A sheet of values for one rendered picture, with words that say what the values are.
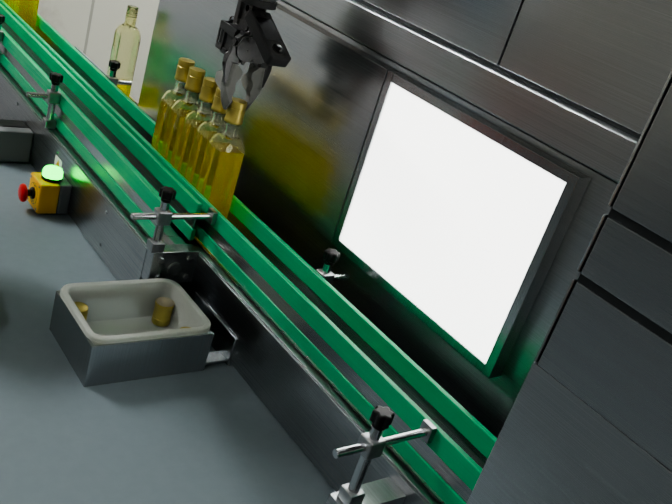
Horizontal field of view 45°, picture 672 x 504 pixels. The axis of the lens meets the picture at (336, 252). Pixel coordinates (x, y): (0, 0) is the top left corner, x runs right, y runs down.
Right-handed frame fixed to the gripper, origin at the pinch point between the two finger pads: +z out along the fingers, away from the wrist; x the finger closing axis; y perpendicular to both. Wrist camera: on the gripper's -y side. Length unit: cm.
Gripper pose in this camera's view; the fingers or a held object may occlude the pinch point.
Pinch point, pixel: (237, 105)
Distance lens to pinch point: 156.8
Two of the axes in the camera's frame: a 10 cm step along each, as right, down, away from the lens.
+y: -5.6, -4.9, 6.7
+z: -2.9, 8.7, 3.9
